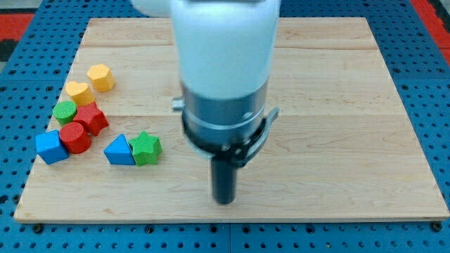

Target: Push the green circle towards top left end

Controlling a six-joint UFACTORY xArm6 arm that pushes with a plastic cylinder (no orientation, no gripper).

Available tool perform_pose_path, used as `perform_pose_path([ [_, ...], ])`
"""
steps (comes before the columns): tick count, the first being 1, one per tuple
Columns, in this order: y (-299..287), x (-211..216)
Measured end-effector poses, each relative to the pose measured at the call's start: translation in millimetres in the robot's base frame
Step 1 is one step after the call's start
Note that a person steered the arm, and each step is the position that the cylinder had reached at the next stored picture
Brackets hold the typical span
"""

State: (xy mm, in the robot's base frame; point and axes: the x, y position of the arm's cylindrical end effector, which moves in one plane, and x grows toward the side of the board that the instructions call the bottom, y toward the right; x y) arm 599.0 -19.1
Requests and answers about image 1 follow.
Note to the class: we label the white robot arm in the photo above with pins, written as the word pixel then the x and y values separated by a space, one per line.
pixel 225 51

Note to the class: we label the wooden board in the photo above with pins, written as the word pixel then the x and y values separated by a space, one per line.
pixel 342 149

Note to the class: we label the red cylinder block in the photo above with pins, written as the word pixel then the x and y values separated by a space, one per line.
pixel 75 138

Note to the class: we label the green star block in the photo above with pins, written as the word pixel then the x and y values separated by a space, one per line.
pixel 145 149

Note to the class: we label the yellow heart block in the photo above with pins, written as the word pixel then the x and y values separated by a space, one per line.
pixel 80 93

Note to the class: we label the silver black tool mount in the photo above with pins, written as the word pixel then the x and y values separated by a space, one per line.
pixel 233 129

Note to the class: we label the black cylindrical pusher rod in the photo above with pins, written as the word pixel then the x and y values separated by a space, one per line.
pixel 224 175

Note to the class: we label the blue triangle block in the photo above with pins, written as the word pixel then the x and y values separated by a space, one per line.
pixel 118 152

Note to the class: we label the yellow hexagon block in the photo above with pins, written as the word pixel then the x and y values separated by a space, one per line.
pixel 101 77

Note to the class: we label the green circle block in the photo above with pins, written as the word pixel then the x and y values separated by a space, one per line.
pixel 64 112

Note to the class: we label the blue cube block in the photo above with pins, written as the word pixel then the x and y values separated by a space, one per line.
pixel 50 148

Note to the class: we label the red star block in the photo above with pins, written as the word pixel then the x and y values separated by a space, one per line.
pixel 91 118

